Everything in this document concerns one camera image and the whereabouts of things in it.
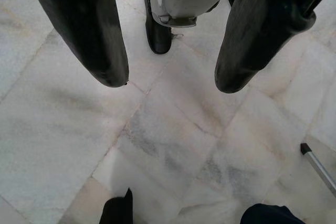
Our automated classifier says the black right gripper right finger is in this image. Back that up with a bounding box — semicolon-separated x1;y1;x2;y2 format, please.
214;0;336;93

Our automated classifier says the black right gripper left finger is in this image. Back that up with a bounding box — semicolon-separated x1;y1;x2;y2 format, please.
22;0;130;88

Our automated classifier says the black fabric piece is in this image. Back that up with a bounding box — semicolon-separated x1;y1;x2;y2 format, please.
99;187;133;224

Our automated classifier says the dark navy fabric item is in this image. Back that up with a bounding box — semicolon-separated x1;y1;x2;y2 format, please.
240;203;307;224

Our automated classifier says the silver metal clothes rack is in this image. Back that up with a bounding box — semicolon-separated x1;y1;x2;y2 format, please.
300;142;336;190

